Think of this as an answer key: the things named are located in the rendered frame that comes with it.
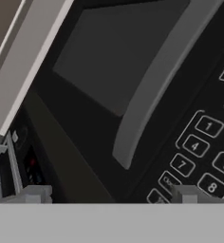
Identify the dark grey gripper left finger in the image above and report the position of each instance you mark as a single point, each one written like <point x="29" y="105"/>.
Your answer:
<point x="36" y="194"/>

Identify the black microwave door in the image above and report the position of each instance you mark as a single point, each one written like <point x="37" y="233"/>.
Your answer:
<point x="95" y="63"/>

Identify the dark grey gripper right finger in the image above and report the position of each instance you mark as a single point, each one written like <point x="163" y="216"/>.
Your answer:
<point x="185" y="195"/>

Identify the black microwave oven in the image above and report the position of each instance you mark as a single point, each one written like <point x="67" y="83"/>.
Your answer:
<point x="209" y="95"/>

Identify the pale grey cupboard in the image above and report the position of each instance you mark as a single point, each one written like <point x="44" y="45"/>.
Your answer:
<point x="25" y="60"/>

